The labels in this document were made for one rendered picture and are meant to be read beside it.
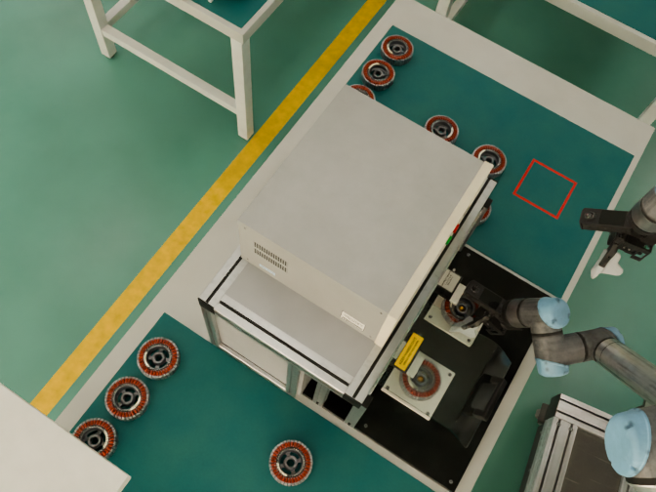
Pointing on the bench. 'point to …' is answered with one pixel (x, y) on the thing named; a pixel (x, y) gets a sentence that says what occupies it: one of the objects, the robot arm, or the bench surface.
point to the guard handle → (491, 398)
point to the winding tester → (360, 212)
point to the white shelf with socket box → (48, 454)
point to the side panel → (252, 353)
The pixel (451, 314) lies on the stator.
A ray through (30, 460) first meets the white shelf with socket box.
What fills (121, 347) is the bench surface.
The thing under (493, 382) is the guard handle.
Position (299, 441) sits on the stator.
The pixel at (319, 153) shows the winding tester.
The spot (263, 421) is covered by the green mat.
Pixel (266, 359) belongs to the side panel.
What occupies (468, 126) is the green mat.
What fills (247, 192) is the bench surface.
